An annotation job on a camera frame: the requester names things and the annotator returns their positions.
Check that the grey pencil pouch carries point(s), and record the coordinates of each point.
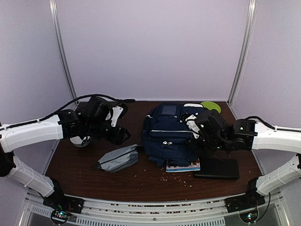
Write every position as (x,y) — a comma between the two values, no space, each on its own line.
(118,159)

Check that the front aluminium rail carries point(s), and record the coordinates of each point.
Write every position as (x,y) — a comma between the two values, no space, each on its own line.
(205,212)

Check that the right metal frame post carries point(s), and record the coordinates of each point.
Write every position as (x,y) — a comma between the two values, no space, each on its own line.
(243,53)

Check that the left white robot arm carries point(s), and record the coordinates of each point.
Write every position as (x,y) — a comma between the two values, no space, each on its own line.
(61,124)

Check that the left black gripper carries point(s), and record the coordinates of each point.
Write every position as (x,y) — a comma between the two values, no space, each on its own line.
(113,138)

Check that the left metal frame post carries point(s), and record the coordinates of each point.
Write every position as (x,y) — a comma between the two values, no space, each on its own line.
(62,54)

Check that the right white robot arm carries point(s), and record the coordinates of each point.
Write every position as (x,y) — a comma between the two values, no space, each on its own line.
(253,133)

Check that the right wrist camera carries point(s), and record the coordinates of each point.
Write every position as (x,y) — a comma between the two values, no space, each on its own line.
(190,122)

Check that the black leather case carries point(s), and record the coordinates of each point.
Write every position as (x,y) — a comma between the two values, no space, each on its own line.
(222,169)

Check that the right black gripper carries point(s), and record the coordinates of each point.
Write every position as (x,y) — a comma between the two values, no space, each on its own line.
(192,141)

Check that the navy blue backpack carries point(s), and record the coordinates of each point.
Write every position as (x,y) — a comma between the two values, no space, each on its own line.
(165,137)

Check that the metal frame post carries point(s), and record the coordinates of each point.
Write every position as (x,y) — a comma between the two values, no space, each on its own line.
(62,54)
(243,53)

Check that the white ceramic bowl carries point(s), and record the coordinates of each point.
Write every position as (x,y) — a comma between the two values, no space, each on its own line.
(80,142)

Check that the dog cover book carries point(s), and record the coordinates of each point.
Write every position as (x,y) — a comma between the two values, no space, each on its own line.
(192,166)

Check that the green plate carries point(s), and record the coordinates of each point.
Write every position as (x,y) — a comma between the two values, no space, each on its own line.
(211,106)

